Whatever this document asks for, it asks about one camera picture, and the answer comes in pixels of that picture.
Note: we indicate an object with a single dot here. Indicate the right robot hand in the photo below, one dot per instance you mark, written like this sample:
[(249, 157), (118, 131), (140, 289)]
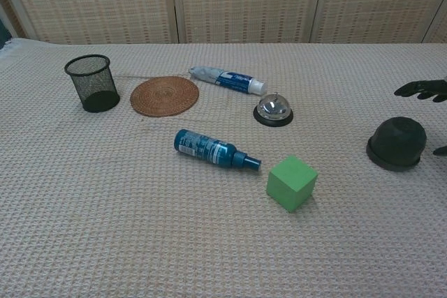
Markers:
[(431, 89)]

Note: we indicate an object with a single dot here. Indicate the black round lid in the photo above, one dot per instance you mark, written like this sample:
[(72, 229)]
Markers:
[(398, 137)]

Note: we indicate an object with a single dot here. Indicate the black mesh pen cup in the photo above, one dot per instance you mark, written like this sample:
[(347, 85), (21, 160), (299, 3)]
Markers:
[(99, 102)]

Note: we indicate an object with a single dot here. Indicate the woven folding screen panel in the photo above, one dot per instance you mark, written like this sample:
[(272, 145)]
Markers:
[(97, 1), (244, 1), (8, 22), (440, 33), (377, 1)]

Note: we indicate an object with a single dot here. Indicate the silver call bell black base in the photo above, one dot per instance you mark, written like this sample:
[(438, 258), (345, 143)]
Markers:
[(274, 107)]

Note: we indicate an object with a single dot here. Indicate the green cube block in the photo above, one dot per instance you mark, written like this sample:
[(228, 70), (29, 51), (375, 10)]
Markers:
[(290, 186)]

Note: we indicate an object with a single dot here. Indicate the blue white toothpaste tube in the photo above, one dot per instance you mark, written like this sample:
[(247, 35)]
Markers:
[(230, 80)]

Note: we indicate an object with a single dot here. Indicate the blue spray bottle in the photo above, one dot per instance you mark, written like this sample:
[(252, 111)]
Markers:
[(206, 148)]

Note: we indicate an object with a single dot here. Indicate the round woven rattan coaster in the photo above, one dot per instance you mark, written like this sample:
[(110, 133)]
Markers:
[(164, 96)]

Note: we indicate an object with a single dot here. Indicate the beige waffle weave tablecloth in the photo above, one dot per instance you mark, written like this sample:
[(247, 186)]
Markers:
[(139, 228)]

